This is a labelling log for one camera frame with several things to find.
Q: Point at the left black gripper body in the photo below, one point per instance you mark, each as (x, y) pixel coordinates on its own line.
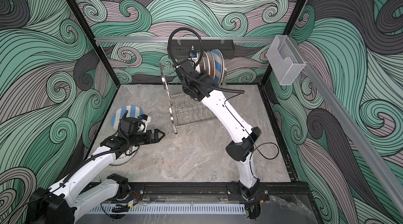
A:
(141, 138)

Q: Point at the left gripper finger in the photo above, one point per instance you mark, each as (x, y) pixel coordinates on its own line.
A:
(157, 132)
(156, 138)

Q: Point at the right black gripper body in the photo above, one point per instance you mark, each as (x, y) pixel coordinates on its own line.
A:
(207, 75)

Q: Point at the white plate red characters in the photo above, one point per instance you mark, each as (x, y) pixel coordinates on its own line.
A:
(126, 156)

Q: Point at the blue striped plate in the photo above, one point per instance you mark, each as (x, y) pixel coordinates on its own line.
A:
(219, 65)
(133, 111)

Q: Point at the white plate green clover outline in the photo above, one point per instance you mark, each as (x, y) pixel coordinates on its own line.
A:
(200, 66)

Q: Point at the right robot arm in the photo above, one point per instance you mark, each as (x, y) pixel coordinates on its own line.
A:
(200, 86)

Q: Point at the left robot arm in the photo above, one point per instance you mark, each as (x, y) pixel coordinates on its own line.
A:
(66, 201)

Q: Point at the steel two-tier dish rack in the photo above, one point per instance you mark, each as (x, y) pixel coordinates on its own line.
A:
(182, 108)

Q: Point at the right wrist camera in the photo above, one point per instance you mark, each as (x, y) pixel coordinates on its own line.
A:
(193, 54)

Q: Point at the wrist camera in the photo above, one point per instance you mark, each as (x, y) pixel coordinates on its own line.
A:
(144, 118)
(193, 54)

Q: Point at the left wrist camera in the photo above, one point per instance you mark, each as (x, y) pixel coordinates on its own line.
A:
(144, 118)

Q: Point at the black wall shelf basket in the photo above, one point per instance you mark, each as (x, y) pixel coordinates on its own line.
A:
(181, 48)

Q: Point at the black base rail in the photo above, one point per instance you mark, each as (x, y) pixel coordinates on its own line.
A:
(228, 190)

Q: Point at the white slotted cable duct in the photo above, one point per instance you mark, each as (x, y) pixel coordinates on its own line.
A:
(187, 209)

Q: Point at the clear mesh wall bin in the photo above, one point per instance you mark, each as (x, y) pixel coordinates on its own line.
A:
(286, 59)

